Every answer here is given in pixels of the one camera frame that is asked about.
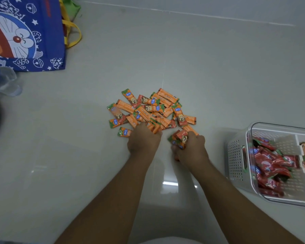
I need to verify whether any white perforated basket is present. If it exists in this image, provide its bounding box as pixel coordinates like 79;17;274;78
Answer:
225;129;305;201

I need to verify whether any clear plastic bottle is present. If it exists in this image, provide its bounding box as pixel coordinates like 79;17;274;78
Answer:
0;65;23;97

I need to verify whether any person's left hand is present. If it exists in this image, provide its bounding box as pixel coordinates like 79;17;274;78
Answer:
127;122;163;157

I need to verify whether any pile of orange packets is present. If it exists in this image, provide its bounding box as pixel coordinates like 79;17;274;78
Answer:
107;88;199;138

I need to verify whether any pile of red packets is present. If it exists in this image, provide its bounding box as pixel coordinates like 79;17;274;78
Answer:
249;137;301;197

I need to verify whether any person's right forearm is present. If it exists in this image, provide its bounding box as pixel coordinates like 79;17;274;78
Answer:
190;160;305;244

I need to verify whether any green bag with yellow handles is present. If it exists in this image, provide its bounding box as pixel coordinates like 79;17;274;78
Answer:
58;0;82;48

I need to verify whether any blue cartoon tote bag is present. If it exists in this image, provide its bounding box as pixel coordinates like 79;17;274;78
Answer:
0;0;67;72

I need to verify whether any orange snack packet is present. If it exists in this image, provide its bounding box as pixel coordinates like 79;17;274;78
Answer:
167;135;185;150
176;130;189;145

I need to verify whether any person's right hand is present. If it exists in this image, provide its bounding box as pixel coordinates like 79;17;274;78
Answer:
171;131;210;172

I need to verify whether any person's left forearm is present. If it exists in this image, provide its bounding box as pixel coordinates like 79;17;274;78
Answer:
54;149;153;244

